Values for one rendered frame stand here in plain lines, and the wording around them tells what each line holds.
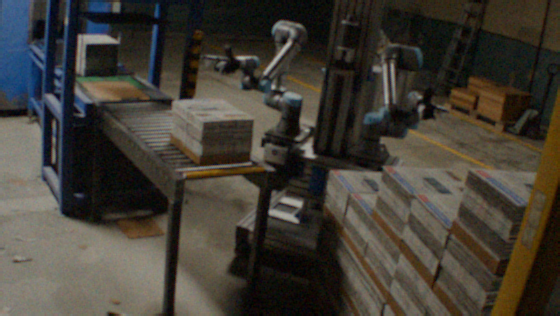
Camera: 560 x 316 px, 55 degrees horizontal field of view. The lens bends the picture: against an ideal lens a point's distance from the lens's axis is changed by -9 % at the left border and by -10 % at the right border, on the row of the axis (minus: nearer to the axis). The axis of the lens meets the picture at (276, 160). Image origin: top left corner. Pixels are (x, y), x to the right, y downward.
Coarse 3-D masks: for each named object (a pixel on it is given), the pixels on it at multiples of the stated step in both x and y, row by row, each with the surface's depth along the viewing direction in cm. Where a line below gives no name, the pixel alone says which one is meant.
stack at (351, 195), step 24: (336, 192) 287; (360, 192) 274; (336, 216) 286; (360, 216) 258; (336, 240) 284; (360, 240) 256; (384, 240) 233; (336, 264) 282; (360, 264) 255; (384, 264) 231; (408, 264) 211; (336, 288) 278; (360, 288) 250; (408, 288) 210; (312, 312) 310; (336, 312) 276; (360, 312) 249; (384, 312) 227; (408, 312) 207
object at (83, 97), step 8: (80, 80) 414; (88, 80) 417; (96, 80) 420; (104, 80) 425; (112, 80) 426; (120, 80) 430; (128, 80) 433; (136, 80) 438; (144, 80) 442; (80, 88) 394; (144, 88) 415; (152, 88) 421; (80, 96) 375; (88, 96) 377; (152, 96) 397; (160, 96) 399; (168, 96) 404; (80, 104) 375; (88, 104) 364; (88, 112) 366
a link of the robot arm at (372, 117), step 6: (366, 114) 332; (372, 114) 331; (378, 114) 332; (366, 120) 329; (372, 120) 327; (378, 120) 326; (366, 126) 330; (372, 126) 328; (378, 126) 328; (384, 126) 328; (366, 132) 330; (372, 132) 329; (378, 132) 329; (384, 132) 330; (372, 138) 330; (378, 138) 331
